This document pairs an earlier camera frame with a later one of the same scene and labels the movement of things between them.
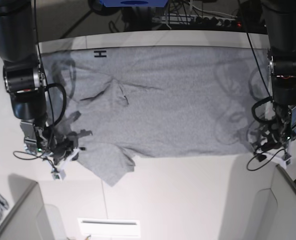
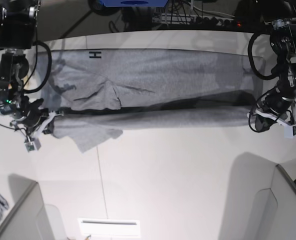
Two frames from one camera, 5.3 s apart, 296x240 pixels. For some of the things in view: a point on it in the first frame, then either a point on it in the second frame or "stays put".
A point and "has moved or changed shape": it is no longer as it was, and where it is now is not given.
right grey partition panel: (262, 204) stays put
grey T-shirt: (123, 103) has moved or changed shape
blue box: (107, 3) stays put
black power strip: (217, 22) stays put
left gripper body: (36, 140) -> (29, 114)
